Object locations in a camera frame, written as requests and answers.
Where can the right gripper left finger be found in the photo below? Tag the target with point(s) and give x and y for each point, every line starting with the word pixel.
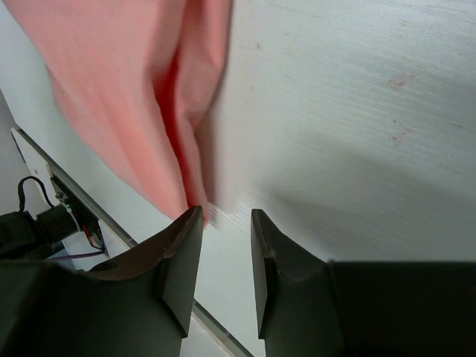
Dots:
pixel 138 303

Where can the salmon pink t shirt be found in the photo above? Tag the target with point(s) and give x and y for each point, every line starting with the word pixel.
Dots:
pixel 134 79

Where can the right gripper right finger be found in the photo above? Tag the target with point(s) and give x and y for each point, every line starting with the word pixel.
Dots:
pixel 308 307

